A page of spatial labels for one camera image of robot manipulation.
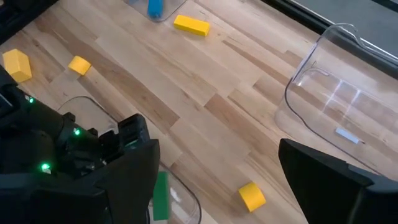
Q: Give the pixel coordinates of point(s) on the small yellow cube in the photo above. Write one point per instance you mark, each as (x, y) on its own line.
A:
(252, 197)

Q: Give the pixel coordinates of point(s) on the green rectangular block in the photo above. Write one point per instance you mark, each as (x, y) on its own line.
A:
(161, 199)

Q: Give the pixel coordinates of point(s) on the yellow rectangular block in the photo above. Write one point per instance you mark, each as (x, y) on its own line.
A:
(17, 67)
(191, 25)
(79, 65)

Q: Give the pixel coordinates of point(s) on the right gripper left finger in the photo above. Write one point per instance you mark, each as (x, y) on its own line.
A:
(124, 199)

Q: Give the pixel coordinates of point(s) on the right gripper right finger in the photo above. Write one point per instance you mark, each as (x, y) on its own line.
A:
(335, 199)

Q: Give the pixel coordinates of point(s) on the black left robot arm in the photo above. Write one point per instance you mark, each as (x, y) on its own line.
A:
(28, 130)

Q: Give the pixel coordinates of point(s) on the blue cylinder block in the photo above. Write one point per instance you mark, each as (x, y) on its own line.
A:
(155, 8)

